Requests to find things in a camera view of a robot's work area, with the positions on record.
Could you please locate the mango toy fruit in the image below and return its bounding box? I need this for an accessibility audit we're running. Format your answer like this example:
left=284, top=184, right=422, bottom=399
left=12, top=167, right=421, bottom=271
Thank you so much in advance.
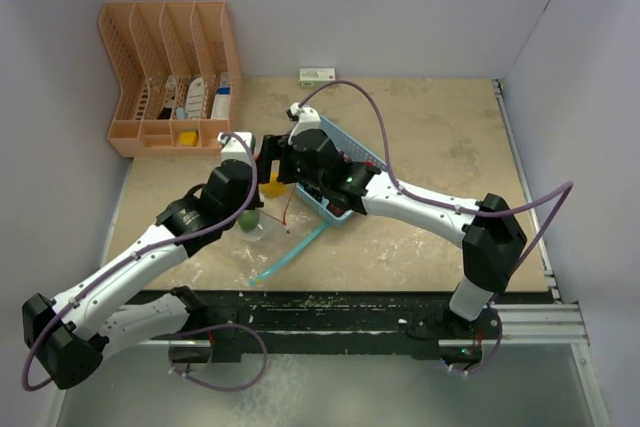
left=237, top=209, right=260, bottom=233

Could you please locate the yellow lemon toy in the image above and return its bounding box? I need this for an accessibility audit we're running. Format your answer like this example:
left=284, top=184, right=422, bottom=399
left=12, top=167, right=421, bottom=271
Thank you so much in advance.
left=260, top=171, right=288, bottom=199

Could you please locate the clear zip top bag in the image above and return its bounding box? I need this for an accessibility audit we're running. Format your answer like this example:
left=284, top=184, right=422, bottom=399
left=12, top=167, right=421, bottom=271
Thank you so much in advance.
left=218, top=184, right=318, bottom=286

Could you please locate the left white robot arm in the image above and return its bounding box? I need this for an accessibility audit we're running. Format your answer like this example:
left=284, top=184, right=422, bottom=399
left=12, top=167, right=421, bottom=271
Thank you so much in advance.
left=21, top=157, right=260, bottom=392

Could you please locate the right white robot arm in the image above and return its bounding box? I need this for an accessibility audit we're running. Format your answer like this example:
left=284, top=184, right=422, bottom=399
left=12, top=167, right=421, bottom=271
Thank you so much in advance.
left=257, top=128, right=527, bottom=338

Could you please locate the blue plastic basket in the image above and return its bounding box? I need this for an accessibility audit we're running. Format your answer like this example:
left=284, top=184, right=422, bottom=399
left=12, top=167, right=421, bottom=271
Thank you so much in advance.
left=296, top=115, right=386, bottom=228

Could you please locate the white blue tube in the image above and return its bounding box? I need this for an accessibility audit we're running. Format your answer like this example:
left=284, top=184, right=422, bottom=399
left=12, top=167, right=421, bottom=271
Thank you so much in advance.
left=210, top=72, right=231, bottom=120

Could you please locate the yellow sponge block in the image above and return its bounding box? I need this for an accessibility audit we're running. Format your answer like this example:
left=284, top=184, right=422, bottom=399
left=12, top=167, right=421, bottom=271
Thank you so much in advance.
left=178, top=131, right=199, bottom=147

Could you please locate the small green white box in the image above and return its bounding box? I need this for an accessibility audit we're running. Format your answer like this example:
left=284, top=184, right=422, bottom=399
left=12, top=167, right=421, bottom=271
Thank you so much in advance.
left=299, top=67, right=337, bottom=89

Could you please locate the white patterned pouch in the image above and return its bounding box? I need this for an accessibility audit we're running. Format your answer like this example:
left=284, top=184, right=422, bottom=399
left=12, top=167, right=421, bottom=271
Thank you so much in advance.
left=175, top=77, right=205, bottom=120

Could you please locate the teal plastic strip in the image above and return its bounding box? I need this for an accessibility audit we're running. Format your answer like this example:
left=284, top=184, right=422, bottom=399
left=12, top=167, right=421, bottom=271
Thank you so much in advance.
left=248, top=222, right=330, bottom=287

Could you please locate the black white card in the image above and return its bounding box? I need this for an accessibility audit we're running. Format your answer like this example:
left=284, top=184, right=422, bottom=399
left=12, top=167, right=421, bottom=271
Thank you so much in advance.
left=156, top=74, right=176, bottom=120

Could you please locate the orange desk organizer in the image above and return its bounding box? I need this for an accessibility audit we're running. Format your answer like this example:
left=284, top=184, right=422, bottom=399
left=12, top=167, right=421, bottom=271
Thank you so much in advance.
left=98, top=0, right=243, bottom=158

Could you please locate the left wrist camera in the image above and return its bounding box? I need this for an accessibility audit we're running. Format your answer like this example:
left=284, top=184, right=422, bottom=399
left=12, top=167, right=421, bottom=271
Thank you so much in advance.
left=217, top=132, right=256, bottom=165

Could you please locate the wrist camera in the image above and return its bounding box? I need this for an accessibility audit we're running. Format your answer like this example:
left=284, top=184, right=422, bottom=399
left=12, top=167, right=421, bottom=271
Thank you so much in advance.
left=286, top=103, right=321, bottom=137
left=217, top=132, right=256, bottom=165

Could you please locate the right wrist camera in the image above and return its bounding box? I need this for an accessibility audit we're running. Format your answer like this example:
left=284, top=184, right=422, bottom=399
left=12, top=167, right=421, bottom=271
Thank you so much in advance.
left=286, top=103, right=321, bottom=137

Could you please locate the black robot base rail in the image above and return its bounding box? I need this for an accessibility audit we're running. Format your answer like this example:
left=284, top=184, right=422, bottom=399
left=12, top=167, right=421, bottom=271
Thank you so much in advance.
left=160, top=290, right=502, bottom=364

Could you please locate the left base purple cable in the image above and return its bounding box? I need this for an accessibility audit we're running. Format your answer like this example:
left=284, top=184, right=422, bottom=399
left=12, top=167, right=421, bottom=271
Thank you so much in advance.
left=167, top=322, right=270, bottom=393

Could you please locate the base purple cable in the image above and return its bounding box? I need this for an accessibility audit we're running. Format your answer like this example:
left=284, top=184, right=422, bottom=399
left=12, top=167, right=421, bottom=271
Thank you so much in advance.
left=167, top=322, right=270, bottom=393
left=439, top=306, right=504, bottom=379

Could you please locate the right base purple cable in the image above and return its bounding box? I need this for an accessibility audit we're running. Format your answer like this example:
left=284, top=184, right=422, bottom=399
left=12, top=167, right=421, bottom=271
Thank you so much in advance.
left=439, top=306, right=504, bottom=379

